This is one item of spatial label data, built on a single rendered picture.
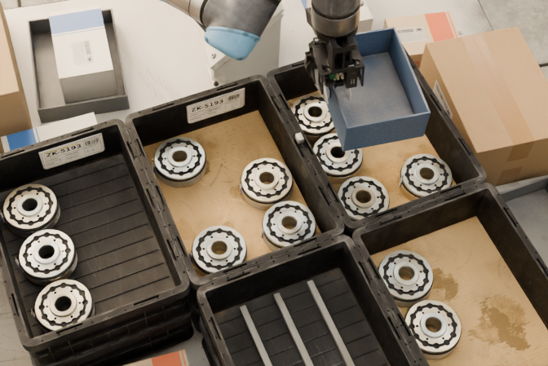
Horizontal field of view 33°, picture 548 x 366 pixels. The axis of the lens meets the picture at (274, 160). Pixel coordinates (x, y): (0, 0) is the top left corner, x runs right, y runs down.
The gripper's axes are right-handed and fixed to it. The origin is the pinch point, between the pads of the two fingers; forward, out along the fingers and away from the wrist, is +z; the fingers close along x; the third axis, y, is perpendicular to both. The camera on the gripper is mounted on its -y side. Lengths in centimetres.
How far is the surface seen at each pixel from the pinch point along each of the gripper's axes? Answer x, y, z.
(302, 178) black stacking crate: -6.0, 2.5, 23.5
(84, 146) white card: -46, -12, 19
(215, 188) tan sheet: -22.9, -1.7, 27.5
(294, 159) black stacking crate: -6.6, -1.4, 22.5
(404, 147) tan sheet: 16.9, -3.7, 30.5
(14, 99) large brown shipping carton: -59, -28, 20
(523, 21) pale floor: 97, -99, 120
